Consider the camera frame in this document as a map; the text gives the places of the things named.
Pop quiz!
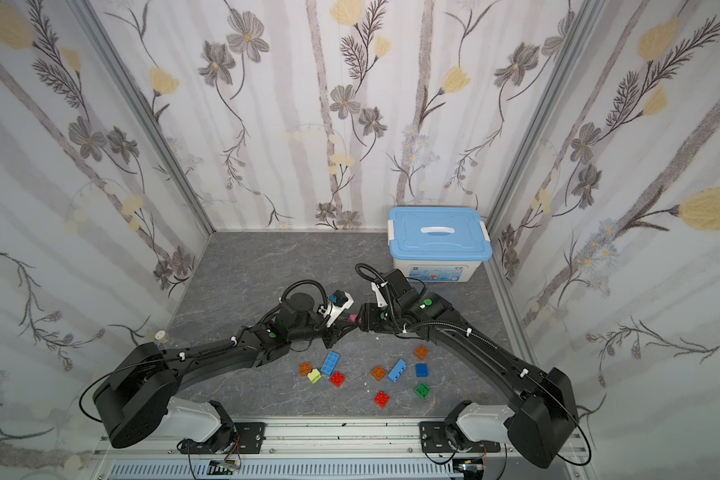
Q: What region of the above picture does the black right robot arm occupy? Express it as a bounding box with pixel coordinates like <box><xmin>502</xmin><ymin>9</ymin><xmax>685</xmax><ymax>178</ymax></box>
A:
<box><xmin>355</xmin><ymin>263</ymin><xmax>582</xmax><ymax>468</ymax></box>

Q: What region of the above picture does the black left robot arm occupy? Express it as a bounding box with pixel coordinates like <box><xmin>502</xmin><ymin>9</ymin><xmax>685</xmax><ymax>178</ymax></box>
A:
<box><xmin>92</xmin><ymin>280</ymin><xmax>354</xmax><ymax>449</ymax></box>

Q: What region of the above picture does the light blue long lego brick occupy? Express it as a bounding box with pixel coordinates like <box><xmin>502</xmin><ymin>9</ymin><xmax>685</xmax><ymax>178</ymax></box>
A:
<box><xmin>320</xmin><ymin>351</ymin><xmax>340</xmax><ymax>377</ymax></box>

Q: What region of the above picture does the brown-orange lego brick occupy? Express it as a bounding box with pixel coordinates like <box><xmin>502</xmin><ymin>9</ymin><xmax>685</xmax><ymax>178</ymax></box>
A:
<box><xmin>299</xmin><ymin>362</ymin><xmax>312</xmax><ymax>376</ymax></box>

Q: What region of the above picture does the lime green lego brick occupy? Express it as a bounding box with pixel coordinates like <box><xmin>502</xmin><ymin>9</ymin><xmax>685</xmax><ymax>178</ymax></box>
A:
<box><xmin>307</xmin><ymin>369</ymin><xmax>322</xmax><ymax>384</ymax></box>

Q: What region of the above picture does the orange lego brick centre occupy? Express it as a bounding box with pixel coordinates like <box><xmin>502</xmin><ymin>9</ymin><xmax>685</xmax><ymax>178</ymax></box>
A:
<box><xmin>371</xmin><ymin>366</ymin><xmax>387</xmax><ymax>382</ymax></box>

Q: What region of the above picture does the orange lego brick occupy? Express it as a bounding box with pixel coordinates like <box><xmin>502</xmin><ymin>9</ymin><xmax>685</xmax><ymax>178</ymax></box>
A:
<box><xmin>371</xmin><ymin>366</ymin><xmax>387</xmax><ymax>382</ymax></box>
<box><xmin>414</xmin><ymin>345</ymin><xmax>429</xmax><ymax>360</ymax></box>

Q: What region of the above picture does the red lego brick left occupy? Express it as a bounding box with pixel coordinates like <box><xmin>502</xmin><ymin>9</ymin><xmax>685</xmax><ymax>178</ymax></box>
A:
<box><xmin>330</xmin><ymin>371</ymin><xmax>346</xmax><ymax>388</ymax></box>

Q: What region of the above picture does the red lego brick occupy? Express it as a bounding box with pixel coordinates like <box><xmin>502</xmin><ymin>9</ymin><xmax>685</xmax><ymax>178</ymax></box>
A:
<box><xmin>374</xmin><ymin>391</ymin><xmax>390</xmax><ymax>408</ymax></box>
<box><xmin>330</xmin><ymin>371</ymin><xmax>346</xmax><ymax>388</ymax></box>

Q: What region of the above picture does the orange lego brick right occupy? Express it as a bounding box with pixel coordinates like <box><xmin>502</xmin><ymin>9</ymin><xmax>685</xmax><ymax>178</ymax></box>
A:
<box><xmin>414</xmin><ymin>345</ymin><xmax>429</xmax><ymax>360</ymax></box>

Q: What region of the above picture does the blue small lego brick right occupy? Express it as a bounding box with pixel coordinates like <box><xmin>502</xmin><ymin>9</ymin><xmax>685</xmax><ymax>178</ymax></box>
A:
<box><xmin>415</xmin><ymin>363</ymin><xmax>429</xmax><ymax>378</ymax></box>

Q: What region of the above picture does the red lego brick front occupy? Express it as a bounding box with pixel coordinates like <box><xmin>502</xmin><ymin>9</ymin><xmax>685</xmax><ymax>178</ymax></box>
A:
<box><xmin>374</xmin><ymin>391</ymin><xmax>390</xmax><ymax>408</ymax></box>

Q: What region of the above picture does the light blue long brick right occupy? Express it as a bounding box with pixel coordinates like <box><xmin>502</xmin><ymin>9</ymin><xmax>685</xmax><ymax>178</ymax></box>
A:
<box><xmin>387</xmin><ymin>360</ymin><xmax>407</xmax><ymax>383</ymax></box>

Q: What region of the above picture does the blue lid storage box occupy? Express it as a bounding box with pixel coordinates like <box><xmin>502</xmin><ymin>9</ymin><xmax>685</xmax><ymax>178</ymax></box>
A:
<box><xmin>387</xmin><ymin>206</ymin><xmax>493</xmax><ymax>283</ymax></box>

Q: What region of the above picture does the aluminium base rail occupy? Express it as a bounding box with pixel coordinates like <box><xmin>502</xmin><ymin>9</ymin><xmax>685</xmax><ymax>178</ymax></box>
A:
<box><xmin>89</xmin><ymin>416</ymin><xmax>589</xmax><ymax>463</ymax></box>

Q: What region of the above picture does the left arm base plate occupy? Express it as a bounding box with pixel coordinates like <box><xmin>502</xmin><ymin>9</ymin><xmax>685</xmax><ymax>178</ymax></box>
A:
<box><xmin>177</xmin><ymin>422</ymin><xmax>267</xmax><ymax>455</ymax></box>

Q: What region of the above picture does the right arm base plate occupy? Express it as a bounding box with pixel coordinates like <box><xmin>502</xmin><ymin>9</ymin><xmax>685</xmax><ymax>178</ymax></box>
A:
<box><xmin>418</xmin><ymin>421</ymin><xmax>503</xmax><ymax>454</ymax></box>

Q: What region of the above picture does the white perforated cable tray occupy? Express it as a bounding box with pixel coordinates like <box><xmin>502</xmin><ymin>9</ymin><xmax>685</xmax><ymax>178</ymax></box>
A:
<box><xmin>103</xmin><ymin>459</ymin><xmax>464</xmax><ymax>479</ymax></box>

